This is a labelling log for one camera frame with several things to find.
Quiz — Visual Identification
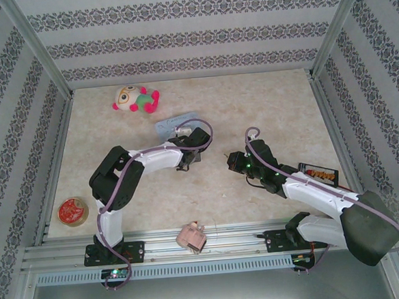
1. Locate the controller board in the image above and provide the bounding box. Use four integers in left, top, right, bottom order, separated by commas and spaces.
292, 255, 314, 266
101, 268, 130, 280

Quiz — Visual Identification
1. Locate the plush doll with glasses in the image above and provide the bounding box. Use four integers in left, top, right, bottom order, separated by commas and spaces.
109, 83, 162, 117

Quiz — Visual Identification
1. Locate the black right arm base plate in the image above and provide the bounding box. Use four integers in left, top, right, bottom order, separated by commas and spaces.
265, 227, 317, 254

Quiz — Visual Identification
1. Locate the blue cartoon tin box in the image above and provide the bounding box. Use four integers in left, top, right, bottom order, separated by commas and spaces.
154, 109, 203, 145

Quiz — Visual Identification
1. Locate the round red tin can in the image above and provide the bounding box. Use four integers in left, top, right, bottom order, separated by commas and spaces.
56, 197, 90, 229

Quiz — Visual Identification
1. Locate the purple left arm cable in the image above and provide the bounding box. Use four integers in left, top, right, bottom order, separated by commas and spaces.
90, 117, 225, 292

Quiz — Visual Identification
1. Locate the black tray with orange beads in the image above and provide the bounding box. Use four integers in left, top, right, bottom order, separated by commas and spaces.
298, 159, 340, 188

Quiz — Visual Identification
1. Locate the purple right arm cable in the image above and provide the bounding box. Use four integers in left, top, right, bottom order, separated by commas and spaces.
244, 117, 399, 279

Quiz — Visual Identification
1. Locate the thin red wire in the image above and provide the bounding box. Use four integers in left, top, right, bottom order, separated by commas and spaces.
337, 179, 358, 196

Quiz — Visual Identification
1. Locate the aluminium enclosure frame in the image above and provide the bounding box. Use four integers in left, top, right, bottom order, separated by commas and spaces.
0, 0, 399, 299

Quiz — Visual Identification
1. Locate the grey slotted cable duct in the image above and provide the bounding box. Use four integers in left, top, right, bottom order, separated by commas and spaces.
35, 255, 294, 287

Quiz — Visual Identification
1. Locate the small pink toy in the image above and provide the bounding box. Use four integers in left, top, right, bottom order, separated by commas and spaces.
174, 220, 208, 257

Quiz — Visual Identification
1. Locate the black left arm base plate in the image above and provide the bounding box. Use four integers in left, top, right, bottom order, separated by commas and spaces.
84, 240, 146, 268

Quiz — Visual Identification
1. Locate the right controller board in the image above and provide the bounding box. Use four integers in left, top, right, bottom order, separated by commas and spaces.
292, 255, 314, 266

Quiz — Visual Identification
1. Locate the left controller board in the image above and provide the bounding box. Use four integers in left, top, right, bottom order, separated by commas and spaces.
101, 268, 130, 280

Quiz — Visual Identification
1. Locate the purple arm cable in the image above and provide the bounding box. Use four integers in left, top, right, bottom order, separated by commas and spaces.
244, 117, 399, 279
90, 117, 225, 292

